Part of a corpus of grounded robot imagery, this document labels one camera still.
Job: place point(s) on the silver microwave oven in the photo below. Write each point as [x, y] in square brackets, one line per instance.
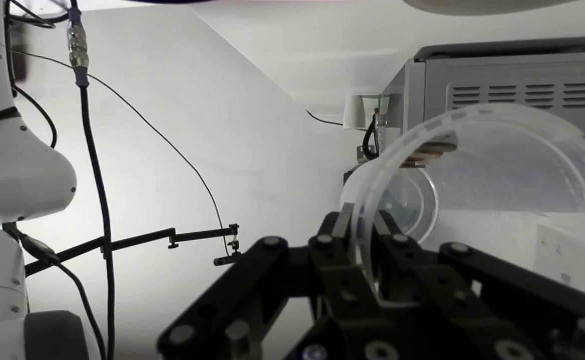
[519, 86]

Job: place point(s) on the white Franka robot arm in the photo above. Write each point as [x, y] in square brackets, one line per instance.
[12, 180]

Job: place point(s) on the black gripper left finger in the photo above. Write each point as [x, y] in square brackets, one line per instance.
[345, 292]

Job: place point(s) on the black camera stand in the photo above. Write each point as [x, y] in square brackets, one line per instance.
[139, 241]

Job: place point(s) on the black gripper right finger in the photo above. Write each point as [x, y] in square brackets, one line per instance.
[494, 306]

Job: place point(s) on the colourless plastic cup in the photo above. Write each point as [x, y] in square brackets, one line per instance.
[525, 180]

